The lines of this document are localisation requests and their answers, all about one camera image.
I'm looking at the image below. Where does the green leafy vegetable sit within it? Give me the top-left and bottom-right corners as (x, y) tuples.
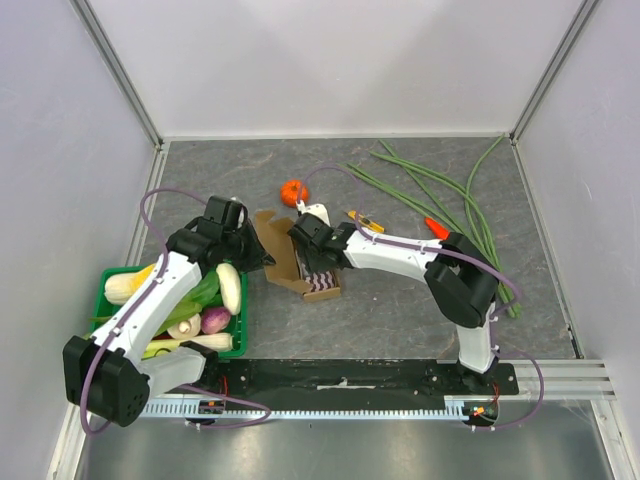
(89, 267), (222, 336)

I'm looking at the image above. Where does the white corn cob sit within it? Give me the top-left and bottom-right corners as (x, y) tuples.
(104, 264), (155, 306)

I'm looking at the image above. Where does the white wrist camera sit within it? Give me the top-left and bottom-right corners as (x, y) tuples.
(296, 200), (331, 225)
(233, 197), (249, 228)

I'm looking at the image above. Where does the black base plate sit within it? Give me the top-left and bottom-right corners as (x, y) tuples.
(199, 358), (519, 396)

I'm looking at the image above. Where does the white eggplant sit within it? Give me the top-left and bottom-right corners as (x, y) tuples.
(216, 263), (242, 315)

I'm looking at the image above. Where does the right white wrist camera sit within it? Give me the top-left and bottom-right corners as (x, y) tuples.
(296, 200), (331, 225)

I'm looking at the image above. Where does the white mushroom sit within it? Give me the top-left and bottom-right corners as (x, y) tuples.
(167, 314), (201, 340)

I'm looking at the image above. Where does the brown cardboard express box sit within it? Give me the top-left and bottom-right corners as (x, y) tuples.
(255, 210), (342, 303)

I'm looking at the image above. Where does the purple onion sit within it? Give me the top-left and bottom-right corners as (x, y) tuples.
(201, 307), (231, 335)

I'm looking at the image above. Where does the bunch of long green beans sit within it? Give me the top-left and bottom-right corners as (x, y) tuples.
(339, 133), (523, 319)

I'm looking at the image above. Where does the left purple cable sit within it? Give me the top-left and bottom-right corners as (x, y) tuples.
(79, 187), (272, 436)

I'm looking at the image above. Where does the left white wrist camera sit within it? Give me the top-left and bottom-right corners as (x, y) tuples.
(233, 197), (249, 228)

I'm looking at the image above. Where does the yellow utility knife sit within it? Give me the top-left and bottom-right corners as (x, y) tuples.
(346, 210), (385, 234)

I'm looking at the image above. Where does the orange carrot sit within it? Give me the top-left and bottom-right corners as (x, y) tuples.
(424, 217), (449, 240)

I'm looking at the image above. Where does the purple white wavy cloth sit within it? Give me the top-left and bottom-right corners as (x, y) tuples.
(296, 255), (338, 294)

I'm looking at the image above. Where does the small orange pumpkin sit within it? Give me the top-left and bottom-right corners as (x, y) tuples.
(280, 179), (310, 208)

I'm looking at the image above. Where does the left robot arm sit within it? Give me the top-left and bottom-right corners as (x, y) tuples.
(62, 196), (275, 435)

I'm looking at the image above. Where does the green plastic basket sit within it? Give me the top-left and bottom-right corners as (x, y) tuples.
(122, 266), (248, 358)

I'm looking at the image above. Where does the grey slotted cable duct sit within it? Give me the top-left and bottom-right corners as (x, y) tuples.
(140, 394), (469, 421)

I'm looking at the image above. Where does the green celery stalk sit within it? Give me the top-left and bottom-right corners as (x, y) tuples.
(142, 339), (185, 359)

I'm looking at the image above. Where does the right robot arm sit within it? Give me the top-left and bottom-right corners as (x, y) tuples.
(288, 213), (498, 394)

